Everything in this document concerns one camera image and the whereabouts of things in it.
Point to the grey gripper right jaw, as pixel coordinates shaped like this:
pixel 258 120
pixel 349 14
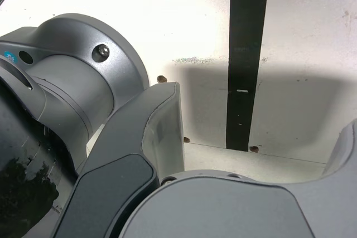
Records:
pixel 223 210

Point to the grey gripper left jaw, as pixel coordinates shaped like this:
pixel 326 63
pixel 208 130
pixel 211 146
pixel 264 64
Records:
pixel 117 171

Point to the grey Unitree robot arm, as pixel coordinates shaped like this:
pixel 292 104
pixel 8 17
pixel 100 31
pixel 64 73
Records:
pixel 69 82

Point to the black tape strip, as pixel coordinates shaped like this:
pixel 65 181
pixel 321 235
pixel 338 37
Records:
pixel 245 40

